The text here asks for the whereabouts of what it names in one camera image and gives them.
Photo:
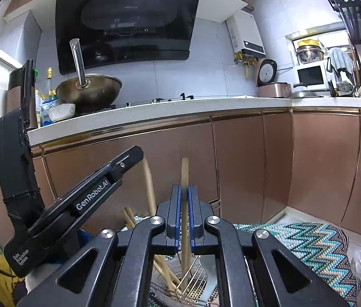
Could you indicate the zigzag woven mat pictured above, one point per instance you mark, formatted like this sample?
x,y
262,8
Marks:
x,y
311,246

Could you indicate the grey towel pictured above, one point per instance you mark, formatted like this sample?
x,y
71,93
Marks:
x,y
340,59

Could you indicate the white microwave oven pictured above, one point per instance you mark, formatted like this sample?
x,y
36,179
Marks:
x,y
310,75

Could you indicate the steel pot lid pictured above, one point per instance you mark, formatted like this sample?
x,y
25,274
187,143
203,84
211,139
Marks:
x,y
303,94

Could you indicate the pink rice cooker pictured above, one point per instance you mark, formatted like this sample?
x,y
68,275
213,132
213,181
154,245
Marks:
x,y
273,88

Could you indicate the white water heater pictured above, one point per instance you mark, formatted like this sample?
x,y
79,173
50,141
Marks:
x,y
246,33

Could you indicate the white ceramic spoon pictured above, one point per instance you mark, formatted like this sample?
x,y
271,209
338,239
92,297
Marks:
x,y
211,273

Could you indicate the brown base cabinets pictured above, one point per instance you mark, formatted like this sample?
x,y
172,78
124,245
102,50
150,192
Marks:
x,y
247,160

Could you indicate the steel pot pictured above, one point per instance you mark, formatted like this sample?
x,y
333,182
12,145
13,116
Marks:
x,y
310,55

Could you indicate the blue white packet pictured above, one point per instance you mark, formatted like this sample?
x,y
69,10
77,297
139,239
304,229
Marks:
x,y
48,112

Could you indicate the yellow lid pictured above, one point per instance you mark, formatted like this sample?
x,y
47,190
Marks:
x,y
308,43

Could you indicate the white bowl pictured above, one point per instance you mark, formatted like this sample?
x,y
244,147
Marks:
x,y
61,112

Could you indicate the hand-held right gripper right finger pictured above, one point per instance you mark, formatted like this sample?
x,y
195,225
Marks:
x,y
193,220

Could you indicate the gas stove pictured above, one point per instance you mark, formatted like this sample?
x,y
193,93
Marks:
x,y
154,100

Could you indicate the yellow capped oil bottle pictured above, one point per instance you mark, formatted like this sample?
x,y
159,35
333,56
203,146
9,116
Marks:
x,y
49,83

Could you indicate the black range hood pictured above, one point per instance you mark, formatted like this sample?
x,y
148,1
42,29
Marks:
x,y
126,22

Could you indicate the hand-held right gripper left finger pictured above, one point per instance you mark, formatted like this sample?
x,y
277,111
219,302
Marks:
x,y
178,220

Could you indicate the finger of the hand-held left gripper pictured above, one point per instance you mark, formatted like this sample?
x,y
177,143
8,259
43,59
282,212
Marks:
x,y
97,192

